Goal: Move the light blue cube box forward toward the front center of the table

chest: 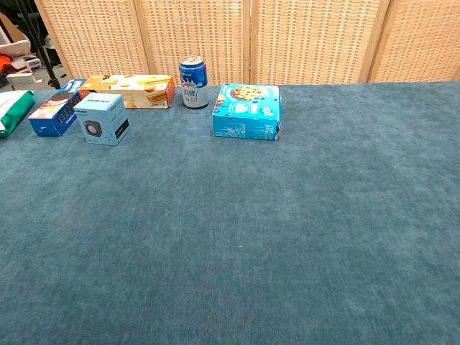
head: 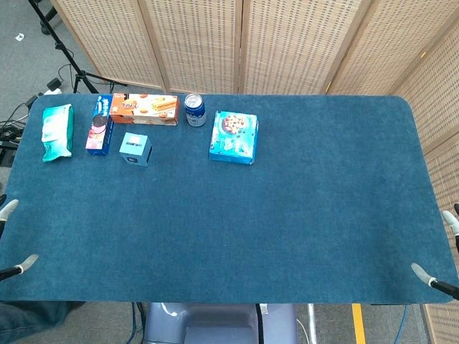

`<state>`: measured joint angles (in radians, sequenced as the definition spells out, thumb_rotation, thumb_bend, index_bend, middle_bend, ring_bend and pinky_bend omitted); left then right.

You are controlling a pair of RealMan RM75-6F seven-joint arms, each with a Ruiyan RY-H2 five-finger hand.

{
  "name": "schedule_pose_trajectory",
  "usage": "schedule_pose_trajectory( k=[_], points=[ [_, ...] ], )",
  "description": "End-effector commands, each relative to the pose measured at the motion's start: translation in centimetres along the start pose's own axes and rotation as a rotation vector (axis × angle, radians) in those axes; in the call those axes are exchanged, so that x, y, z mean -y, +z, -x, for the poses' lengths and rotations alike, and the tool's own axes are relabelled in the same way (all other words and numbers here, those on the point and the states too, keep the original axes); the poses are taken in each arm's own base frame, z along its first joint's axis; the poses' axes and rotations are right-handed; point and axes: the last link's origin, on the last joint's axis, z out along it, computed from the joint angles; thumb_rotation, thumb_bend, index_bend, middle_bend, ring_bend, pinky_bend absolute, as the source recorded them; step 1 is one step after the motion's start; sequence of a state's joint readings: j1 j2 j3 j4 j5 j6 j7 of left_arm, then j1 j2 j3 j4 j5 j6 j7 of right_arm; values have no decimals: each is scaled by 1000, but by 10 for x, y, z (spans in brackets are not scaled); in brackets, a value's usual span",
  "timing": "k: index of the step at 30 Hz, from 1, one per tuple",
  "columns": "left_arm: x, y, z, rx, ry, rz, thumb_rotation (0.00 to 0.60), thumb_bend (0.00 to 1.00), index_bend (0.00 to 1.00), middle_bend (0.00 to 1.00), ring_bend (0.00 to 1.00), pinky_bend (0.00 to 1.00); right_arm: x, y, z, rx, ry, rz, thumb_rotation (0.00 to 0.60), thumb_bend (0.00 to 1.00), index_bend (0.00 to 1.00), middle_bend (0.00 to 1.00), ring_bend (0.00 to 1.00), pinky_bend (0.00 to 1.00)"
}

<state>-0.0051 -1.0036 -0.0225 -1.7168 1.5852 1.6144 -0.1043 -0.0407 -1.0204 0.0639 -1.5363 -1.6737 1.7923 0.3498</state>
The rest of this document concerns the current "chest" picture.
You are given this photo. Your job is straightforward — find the cyan chocolate chip cookie box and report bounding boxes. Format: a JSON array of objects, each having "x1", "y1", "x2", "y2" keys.
[{"x1": 211, "y1": 83, "x2": 283, "y2": 142}]

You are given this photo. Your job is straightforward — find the blue sandwich cookie box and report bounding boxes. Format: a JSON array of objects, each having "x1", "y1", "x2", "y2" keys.
[{"x1": 27, "y1": 78, "x2": 87, "y2": 138}]

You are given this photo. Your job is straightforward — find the black tripod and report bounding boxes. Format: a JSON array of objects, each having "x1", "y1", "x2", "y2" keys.
[{"x1": 14, "y1": 0, "x2": 61, "y2": 90}]

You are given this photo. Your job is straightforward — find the blue white milk can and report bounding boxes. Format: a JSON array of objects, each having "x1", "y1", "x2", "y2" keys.
[{"x1": 178, "y1": 55, "x2": 210, "y2": 109}]

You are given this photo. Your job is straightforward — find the small white blue carton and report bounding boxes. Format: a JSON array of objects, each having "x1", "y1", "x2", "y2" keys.
[{"x1": 22, "y1": 55, "x2": 42, "y2": 72}]

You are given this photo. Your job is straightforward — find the small light blue speaker box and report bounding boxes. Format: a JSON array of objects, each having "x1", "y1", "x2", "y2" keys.
[{"x1": 73, "y1": 93, "x2": 131, "y2": 146}]

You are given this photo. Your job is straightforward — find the flat white foam piece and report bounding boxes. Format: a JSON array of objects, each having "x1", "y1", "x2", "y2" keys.
[{"x1": 6, "y1": 70, "x2": 43, "y2": 86}]

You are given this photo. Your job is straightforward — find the green white bag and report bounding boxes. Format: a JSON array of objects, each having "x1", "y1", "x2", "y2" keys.
[{"x1": 0, "y1": 90, "x2": 36, "y2": 139}]

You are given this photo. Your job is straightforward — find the white cardboard box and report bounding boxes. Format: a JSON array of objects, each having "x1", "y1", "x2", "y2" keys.
[{"x1": 0, "y1": 34, "x2": 32, "y2": 58}]

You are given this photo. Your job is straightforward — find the orange black item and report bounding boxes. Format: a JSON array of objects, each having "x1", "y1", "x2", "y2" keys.
[{"x1": 0, "y1": 53, "x2": 18, "y2": 75}]

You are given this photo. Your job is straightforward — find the wooden rattan screen panel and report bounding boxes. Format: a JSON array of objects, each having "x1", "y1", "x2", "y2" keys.
[
  {"x1": 34, "y1": 0, "x2": 150, "y2": 82},
  {"x1": 134, "y1": 0, "x2": 252, "y2": 86},
  {"x1": 249, "y1": 0, "x2": 391, "y2": 86},
  {"x1": 367, "y1": 0, "x2": 460, "y2": 84}
]

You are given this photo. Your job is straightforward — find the orange wafer biscuit box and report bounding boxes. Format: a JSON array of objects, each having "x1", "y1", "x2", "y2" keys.
[{"x1": 78, "y1": 74, "x2": 177, "y2": 110}]

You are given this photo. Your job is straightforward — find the blue table cloth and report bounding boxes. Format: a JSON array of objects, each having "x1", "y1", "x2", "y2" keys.
[{"x1": 0, "y1": 80, "x2": 460, "y2": 345}]

